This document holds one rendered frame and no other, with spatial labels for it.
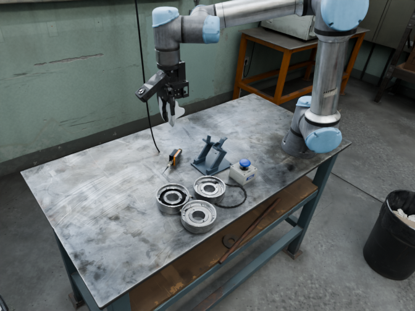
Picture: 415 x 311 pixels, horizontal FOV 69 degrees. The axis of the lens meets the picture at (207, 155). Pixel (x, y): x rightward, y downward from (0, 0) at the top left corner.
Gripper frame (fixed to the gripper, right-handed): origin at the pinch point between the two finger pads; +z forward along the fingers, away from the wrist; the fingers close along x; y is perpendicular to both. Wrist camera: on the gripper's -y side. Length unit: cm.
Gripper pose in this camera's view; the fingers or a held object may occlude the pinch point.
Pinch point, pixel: (167, 121)
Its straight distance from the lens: 106.7
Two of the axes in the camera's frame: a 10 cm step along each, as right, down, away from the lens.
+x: -5.9, -4.7, 6.6
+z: -0.1, 8.2, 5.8
